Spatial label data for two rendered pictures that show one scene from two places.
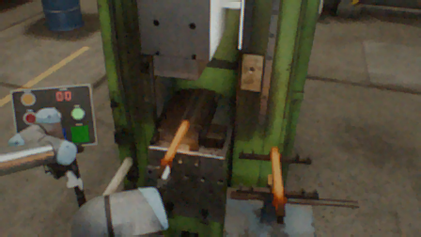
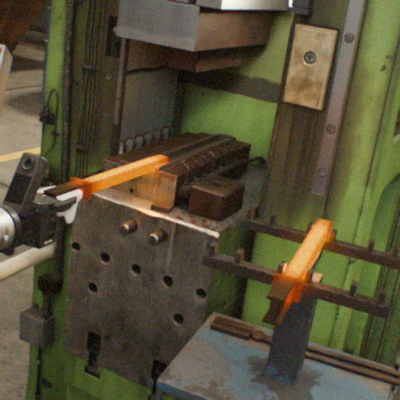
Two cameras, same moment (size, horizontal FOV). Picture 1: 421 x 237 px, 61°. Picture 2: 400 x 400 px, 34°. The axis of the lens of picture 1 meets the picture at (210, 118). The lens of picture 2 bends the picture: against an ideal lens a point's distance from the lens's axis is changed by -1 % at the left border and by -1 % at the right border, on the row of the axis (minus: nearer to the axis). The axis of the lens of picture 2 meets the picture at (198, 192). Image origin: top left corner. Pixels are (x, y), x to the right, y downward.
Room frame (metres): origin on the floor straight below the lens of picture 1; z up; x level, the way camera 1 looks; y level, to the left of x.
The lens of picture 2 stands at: (-0.01, -0.34, 1.45)
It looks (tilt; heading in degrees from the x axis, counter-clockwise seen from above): 19 degrees down; 14
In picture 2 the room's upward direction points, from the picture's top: 8 degrees clockwise
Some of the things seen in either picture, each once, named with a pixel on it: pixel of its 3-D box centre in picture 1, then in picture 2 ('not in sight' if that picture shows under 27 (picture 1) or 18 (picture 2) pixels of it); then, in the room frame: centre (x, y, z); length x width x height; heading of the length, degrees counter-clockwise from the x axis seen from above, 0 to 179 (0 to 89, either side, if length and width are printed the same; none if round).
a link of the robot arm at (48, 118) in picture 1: (49, 125); not in sight; (1.05, 0.58, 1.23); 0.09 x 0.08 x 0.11; 157
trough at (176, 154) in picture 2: (194, 108); (191, 150); (1.58, 0.09, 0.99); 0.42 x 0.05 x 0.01; 169
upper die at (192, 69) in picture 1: (188, 49); (201, 20); (1.59, 0.11, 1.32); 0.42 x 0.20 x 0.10; 169
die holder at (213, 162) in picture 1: (199, 152); (188, 259); (1.59, 0.06, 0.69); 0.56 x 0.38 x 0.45; 169
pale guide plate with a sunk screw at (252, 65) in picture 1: (251, 72); (309, 66); (1.45, -0.18, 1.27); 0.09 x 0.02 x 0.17; 79
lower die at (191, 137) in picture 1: (189, 113); (181, 161); (1.59, 0.11, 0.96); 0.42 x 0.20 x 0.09; 169
